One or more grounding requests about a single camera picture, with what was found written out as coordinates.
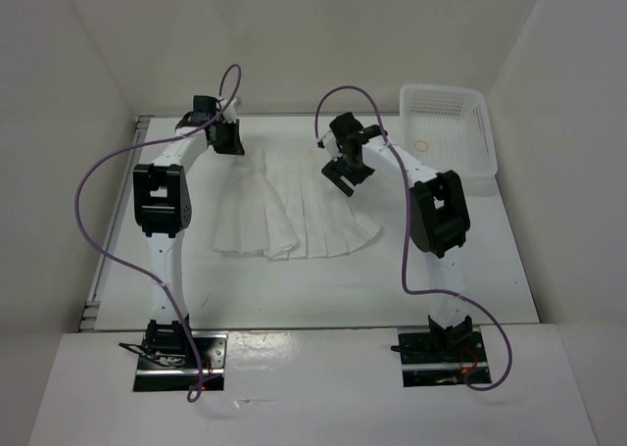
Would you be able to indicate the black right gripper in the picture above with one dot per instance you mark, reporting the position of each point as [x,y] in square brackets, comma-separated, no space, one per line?
[336,166]

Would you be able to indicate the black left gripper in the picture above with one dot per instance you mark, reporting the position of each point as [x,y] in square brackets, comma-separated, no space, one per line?
[234,147]

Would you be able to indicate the white pleated skirt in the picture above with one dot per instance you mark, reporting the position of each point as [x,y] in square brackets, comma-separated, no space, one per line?
[277,205]

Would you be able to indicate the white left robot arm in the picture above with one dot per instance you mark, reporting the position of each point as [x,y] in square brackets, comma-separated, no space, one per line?
[163,210]

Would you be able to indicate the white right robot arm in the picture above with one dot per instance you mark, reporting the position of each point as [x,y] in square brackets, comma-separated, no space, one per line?
[437,218]

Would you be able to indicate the orange rubber band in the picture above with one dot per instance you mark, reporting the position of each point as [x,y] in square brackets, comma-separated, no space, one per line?
[421,146]

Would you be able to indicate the white plastic basket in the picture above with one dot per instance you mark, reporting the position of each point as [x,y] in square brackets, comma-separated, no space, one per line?
[455,123]

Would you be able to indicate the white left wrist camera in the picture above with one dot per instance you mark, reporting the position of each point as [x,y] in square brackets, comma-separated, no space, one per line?
[228,109]

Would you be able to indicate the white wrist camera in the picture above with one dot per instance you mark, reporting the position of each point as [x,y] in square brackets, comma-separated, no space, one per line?
[228,109]
[328,143]

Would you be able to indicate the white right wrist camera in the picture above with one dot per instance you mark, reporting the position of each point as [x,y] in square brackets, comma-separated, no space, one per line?
[328,143]

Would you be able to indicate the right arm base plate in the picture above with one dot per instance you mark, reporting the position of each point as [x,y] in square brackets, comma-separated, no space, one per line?
[423,366]

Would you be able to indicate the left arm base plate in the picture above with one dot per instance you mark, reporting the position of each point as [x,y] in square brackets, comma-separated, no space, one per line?
[161,372]

